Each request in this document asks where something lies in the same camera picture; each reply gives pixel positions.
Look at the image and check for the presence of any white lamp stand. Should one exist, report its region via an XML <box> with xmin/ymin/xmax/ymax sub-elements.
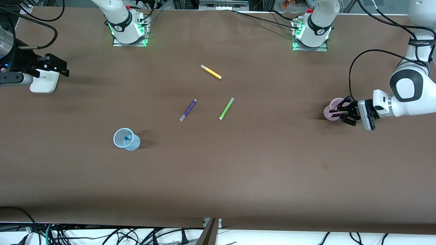
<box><xmin>30</xmin><ymin>69</ymin><xmax>60</xmax><ymax>94</ymax></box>

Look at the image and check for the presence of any pink plastic cup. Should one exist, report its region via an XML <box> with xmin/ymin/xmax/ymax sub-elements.
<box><xmin>323</xmin><ymin>98</ymin><xmax>346</xmax><ymax>121</ymax></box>

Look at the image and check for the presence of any blue plastic cup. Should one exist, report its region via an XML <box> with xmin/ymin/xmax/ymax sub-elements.
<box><xmin>113</xmin><ymin>128</ymin><xmax>141</xmax><ymax>151</ymax></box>

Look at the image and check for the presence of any green marker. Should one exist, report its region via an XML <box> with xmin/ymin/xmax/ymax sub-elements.
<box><xmin>219</xmin><ymin>97</ymin><xmax>235</xmax><ymax>120</ymax></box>

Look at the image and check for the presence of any brown table cover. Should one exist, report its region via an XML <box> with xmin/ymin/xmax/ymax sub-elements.
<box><xmin>0</xmin><ymin>7</ymin><xmax>436</xmax><ymax>235</ymax></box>

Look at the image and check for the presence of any purple marker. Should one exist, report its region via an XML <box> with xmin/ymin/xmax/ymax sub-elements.
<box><xmin>180</xmin><ymin>99</ymin><xmax>197</xmax><ymax>122</ymax></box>

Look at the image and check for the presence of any yellow marker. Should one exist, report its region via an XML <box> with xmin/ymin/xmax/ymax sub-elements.
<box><xmin>200</xmin><ymin>64</ymin><xmax>222</xmax><ymax>80</ymax></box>

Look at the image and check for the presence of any grey metal box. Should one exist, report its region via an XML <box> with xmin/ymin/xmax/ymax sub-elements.
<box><xmin>199</xmin><ymin>0</ymin><xmax>249</xmax><ymax>11</ymax></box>

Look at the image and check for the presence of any aluminium table profile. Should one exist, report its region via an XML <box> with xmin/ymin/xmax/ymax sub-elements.
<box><xmin>196</xmin><ymin>218</ymin><xmax>222</xmax><ymax>245</ymax></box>

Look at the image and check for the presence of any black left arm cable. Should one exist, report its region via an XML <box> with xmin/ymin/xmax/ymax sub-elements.
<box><xmin>348</xmin><ymin>0</ymin><xmax>436</xmax><ymax>102</ymax></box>

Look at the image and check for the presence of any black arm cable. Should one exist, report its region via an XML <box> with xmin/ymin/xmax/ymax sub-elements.
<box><xmin>0</xmin><ymin>7</ymin><xmax>58</xmax><ymax>50</ymax></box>
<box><xmin>348</xmin><ymin>0</ymin><xmax>436</xmax><ymax>102</ymax></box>
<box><xmin>20</xmin><ymin>0</ymin><xmax>66</xmax><ymax>23</ymax></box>

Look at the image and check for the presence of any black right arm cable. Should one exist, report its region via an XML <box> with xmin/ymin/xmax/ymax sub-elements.
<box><xmin>0</xmin><ymin>7</ymin><xmax>58</xmax><ymax>50</ymax></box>
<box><xmin>20</xmin><ymin>0</ymin><xmax>66</xmax><ymax>23</ymax></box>

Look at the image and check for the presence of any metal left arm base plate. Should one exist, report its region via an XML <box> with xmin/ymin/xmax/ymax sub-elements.
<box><xmin>292</xmin><ymin>17</ymin><xmax>329</xmax><ymax>52</ymax></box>

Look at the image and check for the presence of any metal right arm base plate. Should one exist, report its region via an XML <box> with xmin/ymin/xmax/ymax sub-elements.
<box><xmin>112</xmin><ymin>14</ymin><xmax>150</xmax><ymax>47</ymax></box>

